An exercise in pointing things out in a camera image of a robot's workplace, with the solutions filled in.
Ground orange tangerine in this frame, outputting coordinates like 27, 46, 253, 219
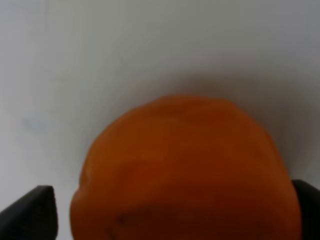
70, 95, 302, 240

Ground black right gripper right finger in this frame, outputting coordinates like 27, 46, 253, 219
292, 179, 320, 240

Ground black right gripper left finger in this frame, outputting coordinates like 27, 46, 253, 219
0, 185, 59, 240

